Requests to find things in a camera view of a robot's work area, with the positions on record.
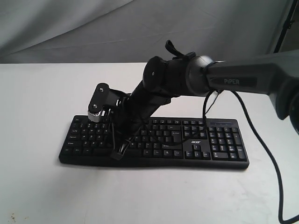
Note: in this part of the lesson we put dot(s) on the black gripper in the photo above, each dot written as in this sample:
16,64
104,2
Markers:
135,109

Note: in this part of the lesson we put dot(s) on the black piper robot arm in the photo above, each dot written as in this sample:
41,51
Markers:
275,75

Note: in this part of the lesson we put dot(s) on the black acer keyboard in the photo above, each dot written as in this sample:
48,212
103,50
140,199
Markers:
162,142

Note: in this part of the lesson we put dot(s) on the grey backdrop cloth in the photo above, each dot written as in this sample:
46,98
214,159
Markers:
120,31

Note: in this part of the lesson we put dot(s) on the black tripod stand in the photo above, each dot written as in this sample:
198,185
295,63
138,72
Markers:
286,26

